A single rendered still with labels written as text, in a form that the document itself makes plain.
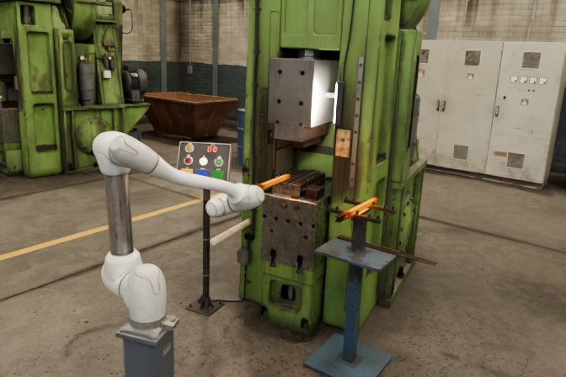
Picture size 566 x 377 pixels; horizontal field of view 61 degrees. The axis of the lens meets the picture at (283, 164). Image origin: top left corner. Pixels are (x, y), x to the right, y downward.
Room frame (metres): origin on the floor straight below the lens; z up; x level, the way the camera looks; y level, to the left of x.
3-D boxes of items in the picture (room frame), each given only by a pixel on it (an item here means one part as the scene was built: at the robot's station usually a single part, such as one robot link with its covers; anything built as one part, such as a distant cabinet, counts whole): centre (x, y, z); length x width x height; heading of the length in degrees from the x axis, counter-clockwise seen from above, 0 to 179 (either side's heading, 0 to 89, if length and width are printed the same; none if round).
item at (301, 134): (3.11, -0.12, 1.32); 0.42 x 0.20 x 0.10; 154
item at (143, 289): (1.89, 0.57, 0.77); 0.18 x 0.16 x 0.22; 47
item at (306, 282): (3.09, -0.17, 0.23); 0.55 x 0.37 x 0.47; 154
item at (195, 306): (3.10, 0.51, 0.05); 0.22 x 0.22 x 0.09; 64
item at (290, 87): (3.09, -0.16, 1.56); 0.42 x 0.39 x 0.40; 154
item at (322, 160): (3.38, -0.30, 1.37); 0.41 x 0.10 x 0.91; 64
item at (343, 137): (2.90, -0.37, 1.27); 0.09 x 0.02 x 0.17; 64
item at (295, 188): (3.11, -0.12, 0.96); 0.42 x 0.20 x 0.09; 154
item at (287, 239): (3.09, -0.17, 0.69); 0.56 x 0.38 x 0.45; 154
